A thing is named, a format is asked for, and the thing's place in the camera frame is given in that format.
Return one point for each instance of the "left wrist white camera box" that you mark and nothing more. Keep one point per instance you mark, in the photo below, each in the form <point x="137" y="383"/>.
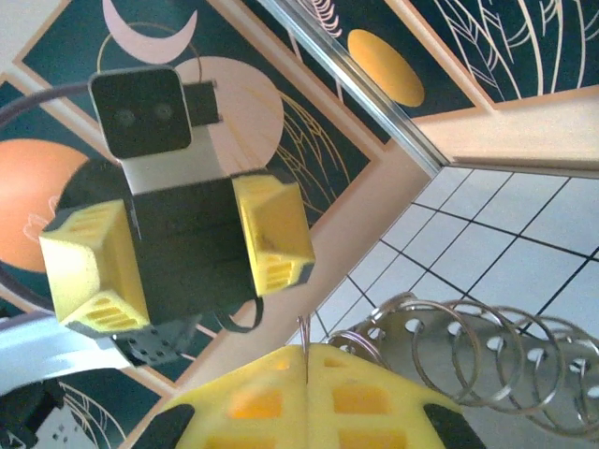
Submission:
<point x="140" y="112"/>

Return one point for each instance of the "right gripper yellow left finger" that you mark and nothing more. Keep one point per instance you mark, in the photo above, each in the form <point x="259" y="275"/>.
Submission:
<point x="252" y="407"/>

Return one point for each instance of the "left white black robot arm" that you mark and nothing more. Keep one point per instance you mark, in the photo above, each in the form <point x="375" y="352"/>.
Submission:
<point x="47" y="355"/>

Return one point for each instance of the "left aluminium corner post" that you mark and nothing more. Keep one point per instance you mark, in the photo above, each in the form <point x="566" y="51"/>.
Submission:
<point x="374" y="98"/>

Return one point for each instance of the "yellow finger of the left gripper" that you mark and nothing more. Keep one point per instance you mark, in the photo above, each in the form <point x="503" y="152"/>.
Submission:
<point x="89" y="271"/>
<point x="276" y="234"/>

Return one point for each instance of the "large steel split keyring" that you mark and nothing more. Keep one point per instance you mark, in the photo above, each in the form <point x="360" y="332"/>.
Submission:
<point x="305" y="346"/>

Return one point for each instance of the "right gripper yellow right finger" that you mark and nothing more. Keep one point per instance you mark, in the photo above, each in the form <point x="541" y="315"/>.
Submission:
<point x="374" y="407"/>

